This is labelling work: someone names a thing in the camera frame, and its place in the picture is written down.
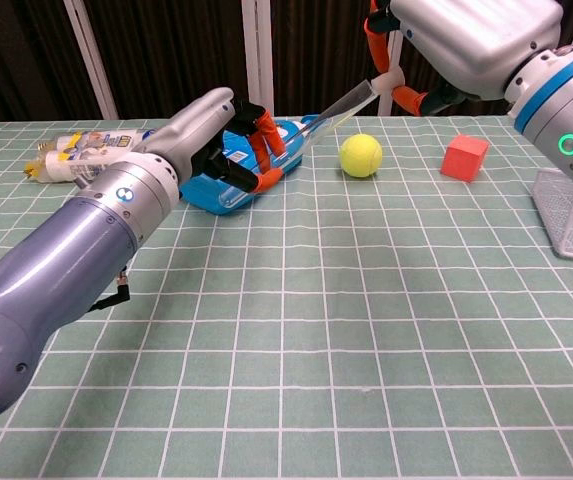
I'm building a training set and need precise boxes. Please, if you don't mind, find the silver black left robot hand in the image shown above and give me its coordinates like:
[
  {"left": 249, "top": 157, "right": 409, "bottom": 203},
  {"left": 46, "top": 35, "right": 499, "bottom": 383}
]
[{"left": 133, "top": 87, "right": 287, "bottom": 196}]

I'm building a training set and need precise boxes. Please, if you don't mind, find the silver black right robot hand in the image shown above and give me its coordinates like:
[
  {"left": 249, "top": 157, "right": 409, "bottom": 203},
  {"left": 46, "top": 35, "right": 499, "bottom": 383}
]
[{"left": 363, "top": 0, "right": 565, "bottom": 117}]

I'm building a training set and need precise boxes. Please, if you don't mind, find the white conical rubber stopper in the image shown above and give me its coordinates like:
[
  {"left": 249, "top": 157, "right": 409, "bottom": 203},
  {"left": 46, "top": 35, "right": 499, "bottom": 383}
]
[{"left": 371, "top": 69, "right": 406, "bottom": 94}]

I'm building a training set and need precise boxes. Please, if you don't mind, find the clear glass test tube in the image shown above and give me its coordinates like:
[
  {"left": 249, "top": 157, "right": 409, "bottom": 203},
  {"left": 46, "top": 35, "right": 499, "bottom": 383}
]
[{"left": 217, "top": 79, "right": 378, "bottom": 210}]

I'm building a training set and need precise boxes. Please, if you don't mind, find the blue detergent pump bottle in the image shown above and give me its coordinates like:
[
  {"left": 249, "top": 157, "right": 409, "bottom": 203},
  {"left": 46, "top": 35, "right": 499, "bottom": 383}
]
[{"left": 179, "top": 114, "right": 320, "bottom": 216}]

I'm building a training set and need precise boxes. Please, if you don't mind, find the red foam cube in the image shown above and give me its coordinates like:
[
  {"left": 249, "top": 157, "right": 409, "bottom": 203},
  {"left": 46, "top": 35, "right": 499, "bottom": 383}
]
[{"left": 439, "top": 133, "right": 491, "bottom": 184}]

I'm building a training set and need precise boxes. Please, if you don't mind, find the plastic pack of white rolls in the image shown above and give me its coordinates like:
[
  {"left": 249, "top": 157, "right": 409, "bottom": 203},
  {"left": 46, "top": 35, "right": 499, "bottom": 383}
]
[{"left": 23, "top": 127, "right": 157, "bottom": 185}]

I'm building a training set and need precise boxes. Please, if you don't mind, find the yellow tennis ball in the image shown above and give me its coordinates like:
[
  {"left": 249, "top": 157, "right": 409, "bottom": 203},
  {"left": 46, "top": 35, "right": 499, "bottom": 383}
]
[{"left": 339, "top": 132, "right": 384, "bottom": 178}]

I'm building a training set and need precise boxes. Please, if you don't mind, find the green white checked tablecloth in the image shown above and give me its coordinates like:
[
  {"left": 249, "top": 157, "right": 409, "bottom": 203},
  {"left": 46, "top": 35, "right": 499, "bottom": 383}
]
[{"left": 0, "top": 115, "right": 573, "bottom": 480}]

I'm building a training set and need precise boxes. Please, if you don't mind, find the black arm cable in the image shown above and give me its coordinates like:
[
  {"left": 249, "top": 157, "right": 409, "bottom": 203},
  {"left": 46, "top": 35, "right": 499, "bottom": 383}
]
[{"left": 90, "top": 272, "right": 132, "bottom": 312}]

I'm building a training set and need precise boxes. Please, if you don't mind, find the white wire mesh basket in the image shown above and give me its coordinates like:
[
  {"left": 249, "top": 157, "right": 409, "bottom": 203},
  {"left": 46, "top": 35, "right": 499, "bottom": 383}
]
[{"left": 530, "top": 167, "right": 573, "bottom": 264}]

